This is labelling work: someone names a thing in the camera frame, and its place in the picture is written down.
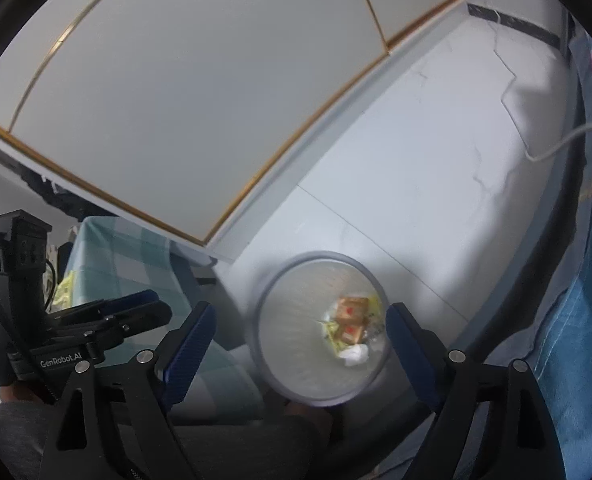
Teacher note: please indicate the small orange cardboard box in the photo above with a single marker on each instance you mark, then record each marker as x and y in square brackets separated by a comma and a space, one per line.
[351, 332]
[352, 308]

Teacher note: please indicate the person's left forearm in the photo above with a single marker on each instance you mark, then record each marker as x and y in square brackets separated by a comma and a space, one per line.
[20, 440]

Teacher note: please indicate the grey table leg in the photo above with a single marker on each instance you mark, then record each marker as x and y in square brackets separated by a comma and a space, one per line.
[198, 267]

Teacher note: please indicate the person's left hand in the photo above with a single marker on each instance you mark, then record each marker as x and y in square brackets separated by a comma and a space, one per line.
[13, 393]

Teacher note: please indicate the yellow cloth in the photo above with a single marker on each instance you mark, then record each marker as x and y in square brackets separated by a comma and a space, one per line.
[65, 287]

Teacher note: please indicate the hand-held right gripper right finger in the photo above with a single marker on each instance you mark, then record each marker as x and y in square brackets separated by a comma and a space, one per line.
[411, 355]

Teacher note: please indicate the white tissue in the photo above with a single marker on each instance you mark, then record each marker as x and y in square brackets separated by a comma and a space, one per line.
[355, 355]

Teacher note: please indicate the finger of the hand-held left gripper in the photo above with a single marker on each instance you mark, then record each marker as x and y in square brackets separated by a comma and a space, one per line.
[140, 317]
[130, 299]

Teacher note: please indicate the blue printed blanket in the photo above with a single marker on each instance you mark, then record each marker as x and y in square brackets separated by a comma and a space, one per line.
[586, 310]

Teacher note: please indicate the white wardrobe with gold trim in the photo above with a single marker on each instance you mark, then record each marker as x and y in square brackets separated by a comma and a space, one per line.
[175, 85]

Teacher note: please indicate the teal checkered cloth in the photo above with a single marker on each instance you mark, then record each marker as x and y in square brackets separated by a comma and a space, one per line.
[120, 255]

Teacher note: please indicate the round grey waste bin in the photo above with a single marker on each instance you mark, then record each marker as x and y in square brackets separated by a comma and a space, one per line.
[296, 360]

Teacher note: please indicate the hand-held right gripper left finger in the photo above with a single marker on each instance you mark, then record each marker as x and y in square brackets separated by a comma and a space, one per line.
[188, 355]

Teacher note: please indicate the dark blurred object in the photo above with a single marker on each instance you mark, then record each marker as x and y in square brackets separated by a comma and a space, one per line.
[55, 195]

